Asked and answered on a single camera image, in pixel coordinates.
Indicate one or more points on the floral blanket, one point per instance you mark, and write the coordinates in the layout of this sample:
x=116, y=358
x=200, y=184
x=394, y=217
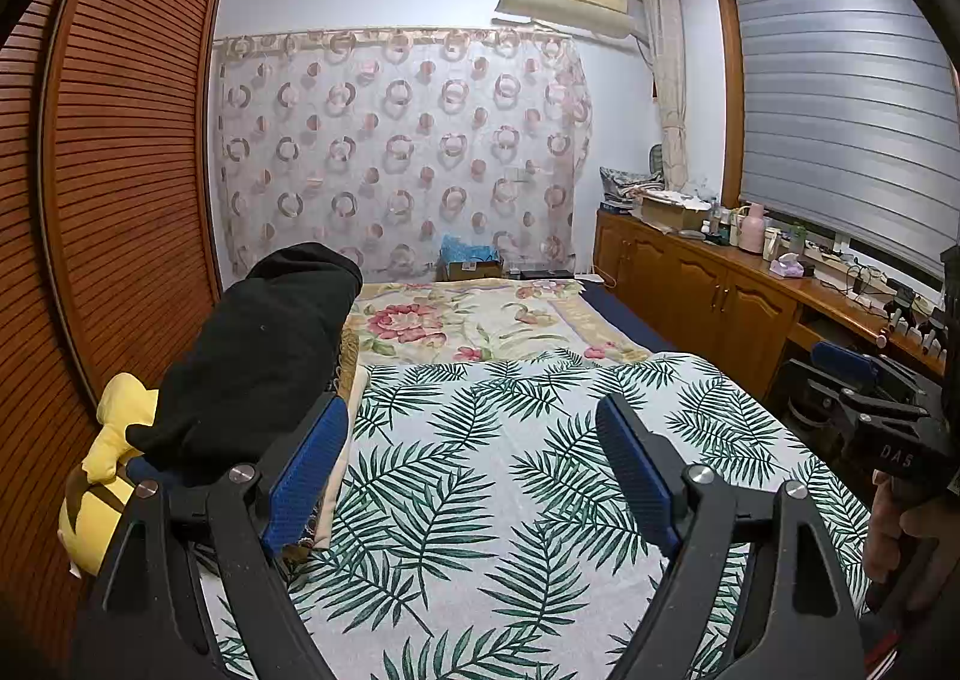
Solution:
x=465, y=320

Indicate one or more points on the long cardboard box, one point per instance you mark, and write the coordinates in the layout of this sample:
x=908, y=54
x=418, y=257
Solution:
x=671, y=215

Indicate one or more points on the tied cream lace curtain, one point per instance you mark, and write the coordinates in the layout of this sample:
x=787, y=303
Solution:
x=670, y=87

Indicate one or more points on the wooden sideboard cabinet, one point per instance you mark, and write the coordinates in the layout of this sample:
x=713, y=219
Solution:
x=697, y=290

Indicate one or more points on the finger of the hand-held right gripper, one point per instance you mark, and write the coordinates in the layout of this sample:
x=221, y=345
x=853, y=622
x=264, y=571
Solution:
x=862, y=404
x=844, y=357

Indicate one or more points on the wooden louvred wardrobe door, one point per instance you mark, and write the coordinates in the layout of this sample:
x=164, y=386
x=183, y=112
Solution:
x=135, y=125
x=30, y=275

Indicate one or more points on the flat black box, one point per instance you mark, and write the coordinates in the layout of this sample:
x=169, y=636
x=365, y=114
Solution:
x=544, y=273

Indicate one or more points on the yellow plush toy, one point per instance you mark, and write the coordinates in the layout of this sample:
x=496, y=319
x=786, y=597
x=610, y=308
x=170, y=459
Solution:
x=97, y=507

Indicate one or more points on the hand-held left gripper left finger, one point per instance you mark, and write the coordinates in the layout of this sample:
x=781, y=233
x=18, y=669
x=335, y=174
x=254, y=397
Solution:
x=307, y=477

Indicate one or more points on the gold folded cloth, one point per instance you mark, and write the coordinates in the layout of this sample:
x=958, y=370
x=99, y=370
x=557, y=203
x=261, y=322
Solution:
x=349, y=357

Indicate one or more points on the navy bed sheet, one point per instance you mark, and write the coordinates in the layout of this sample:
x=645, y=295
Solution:
x=622, y=316

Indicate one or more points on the pink tissue box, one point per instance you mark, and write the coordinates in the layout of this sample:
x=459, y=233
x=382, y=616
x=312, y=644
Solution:
x=787, y=266

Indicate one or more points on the palm leaf blanket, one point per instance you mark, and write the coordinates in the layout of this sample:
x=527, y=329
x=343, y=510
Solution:
x=487, y=500

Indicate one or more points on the blue plastic bag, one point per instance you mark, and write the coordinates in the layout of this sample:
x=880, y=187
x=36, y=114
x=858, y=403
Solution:
x=469, y=249

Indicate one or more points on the navy folded garment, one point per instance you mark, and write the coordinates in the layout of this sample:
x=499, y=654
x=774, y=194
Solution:
x=146, y=471

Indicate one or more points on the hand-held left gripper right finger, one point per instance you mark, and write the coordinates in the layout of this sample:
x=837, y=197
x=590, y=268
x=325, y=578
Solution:
x=634, y=477

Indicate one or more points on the small grey fan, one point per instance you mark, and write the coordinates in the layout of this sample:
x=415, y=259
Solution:
x=656, y=162

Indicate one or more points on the circle-patterned sheer curtain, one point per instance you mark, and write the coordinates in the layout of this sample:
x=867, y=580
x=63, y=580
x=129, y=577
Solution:
x=390, y=147

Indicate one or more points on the pink thermos flask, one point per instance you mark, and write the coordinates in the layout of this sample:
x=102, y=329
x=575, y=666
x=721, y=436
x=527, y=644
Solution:
x=752, y=230

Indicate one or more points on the grey window blind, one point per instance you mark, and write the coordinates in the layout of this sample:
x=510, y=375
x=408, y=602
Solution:
x=840, y=110

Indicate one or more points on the dark screen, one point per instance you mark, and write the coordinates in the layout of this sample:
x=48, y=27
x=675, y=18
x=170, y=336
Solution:
x=951, y=286

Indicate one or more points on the black sweatshirt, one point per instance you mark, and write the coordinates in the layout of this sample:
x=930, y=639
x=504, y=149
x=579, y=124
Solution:
x=255, y=350

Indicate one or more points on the patterned fabric bag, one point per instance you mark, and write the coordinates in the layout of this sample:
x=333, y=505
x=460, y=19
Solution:
x=626, y=185

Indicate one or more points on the person's right hand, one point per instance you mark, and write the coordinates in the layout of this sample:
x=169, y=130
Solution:
x=930, y=537

